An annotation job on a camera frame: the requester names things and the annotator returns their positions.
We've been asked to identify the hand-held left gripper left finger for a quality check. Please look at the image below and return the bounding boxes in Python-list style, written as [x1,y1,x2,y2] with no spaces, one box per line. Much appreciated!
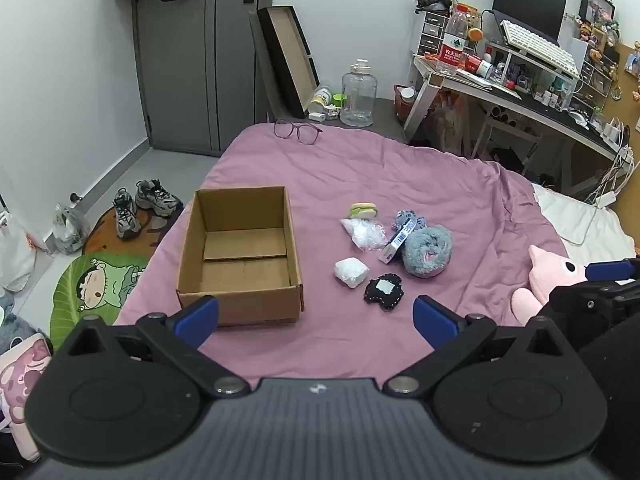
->
[52,296,251,401]

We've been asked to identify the crinkly clear plastic packet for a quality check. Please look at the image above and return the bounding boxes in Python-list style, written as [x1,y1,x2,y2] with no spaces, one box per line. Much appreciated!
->
[341,217,388,252]

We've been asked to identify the black picture frame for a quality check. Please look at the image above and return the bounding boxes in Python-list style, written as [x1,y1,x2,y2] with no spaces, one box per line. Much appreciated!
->
[256,5,321,118]
[579,0,616,23]

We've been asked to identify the black felt pouch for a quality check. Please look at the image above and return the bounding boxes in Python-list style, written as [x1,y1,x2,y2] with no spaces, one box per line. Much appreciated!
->
[362,273,404,312]

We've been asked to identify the pink printed bag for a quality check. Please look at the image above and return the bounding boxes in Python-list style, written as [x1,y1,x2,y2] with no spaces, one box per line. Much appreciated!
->
[0,332,53,463]

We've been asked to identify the white bedding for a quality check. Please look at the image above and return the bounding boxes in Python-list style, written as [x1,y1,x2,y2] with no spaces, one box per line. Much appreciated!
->
[530,182,638,261]

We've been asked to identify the pink bed sheet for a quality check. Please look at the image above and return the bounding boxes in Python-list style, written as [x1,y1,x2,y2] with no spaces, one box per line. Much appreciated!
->
[115,122,571,391]

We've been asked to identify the round grey fluffy plush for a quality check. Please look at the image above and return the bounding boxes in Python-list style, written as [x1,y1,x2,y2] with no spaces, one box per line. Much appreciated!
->
[402,225,454,278]

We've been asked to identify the purple-framed glasses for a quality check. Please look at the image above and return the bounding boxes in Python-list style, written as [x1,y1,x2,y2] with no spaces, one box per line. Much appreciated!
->
[274,120,324,146]

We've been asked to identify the pink plush toy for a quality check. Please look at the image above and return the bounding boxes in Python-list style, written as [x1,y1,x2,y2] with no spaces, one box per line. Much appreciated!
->
[511,244,588,326]

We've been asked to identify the white plastic bag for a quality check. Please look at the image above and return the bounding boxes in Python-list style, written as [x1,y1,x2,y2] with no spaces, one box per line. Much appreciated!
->
[0,212,37,292]

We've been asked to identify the black monitor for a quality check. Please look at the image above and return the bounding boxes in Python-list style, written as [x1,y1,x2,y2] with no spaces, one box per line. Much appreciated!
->
[492,0,567,43]

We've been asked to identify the white desk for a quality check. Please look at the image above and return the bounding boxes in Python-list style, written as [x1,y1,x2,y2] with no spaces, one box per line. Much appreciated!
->
[402,52,626,196]

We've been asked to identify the clear bag of dark stuff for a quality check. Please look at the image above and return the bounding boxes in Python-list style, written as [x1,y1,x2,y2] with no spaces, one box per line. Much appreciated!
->
[52,203,91,255]

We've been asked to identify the white packet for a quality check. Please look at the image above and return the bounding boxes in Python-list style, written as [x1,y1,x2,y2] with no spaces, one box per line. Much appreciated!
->
[333,256,370,289]

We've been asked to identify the brown floor mat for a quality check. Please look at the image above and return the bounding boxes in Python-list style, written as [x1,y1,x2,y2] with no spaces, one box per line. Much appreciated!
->
[82,203,173,256]

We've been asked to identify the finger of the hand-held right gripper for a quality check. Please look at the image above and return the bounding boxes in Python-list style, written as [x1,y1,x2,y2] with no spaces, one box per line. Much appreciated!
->
[585,257,640,282]

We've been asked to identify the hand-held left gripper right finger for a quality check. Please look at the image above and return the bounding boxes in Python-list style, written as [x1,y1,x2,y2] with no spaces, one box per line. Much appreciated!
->
[382,295,581,401]

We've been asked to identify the white cables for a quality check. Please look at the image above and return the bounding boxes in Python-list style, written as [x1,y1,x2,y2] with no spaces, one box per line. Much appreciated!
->
[595,145,636,208]

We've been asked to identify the clear large water jug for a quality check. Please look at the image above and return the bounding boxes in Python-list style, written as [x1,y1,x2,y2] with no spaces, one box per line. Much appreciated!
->
[341,59,376,128]

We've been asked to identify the grey fluffy cloth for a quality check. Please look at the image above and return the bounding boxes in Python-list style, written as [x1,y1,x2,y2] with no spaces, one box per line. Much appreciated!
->
[0,290,46,356]

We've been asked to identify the grey sneaker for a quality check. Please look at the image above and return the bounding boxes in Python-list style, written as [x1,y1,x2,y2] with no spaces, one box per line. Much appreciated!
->
[135,179,184,218]
[112,188,142,240]

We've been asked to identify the cork board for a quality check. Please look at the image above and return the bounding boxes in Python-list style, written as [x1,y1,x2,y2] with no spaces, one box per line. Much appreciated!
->
[607,40,640,136]

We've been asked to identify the grey door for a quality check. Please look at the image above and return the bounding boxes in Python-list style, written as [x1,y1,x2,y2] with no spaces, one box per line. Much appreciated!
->
[131,0,277,157]

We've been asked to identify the green cartoon floor mat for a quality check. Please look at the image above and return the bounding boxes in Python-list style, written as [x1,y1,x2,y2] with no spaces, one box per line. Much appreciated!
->
[50,252,151,351]

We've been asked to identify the cardboard box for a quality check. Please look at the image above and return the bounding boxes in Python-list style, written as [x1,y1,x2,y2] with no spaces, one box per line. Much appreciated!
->
[176,186,304,328]

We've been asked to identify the clear drawer organizer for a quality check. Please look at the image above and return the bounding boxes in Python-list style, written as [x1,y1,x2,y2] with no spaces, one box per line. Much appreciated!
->
[414,7,451,58]

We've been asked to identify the white keyboard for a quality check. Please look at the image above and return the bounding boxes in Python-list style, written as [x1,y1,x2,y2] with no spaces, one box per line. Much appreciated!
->
[500,20,583,78]

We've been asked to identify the purple tissue pack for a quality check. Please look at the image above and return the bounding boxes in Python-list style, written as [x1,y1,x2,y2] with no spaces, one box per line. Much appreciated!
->
[377,220,417,265]

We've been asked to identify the white yellow can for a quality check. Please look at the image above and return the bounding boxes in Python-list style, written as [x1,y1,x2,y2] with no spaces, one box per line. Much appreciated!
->
[306,86,333,115]

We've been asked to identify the red-label water bottle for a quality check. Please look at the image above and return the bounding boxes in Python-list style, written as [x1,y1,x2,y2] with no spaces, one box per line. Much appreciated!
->
[439,4,476,77]

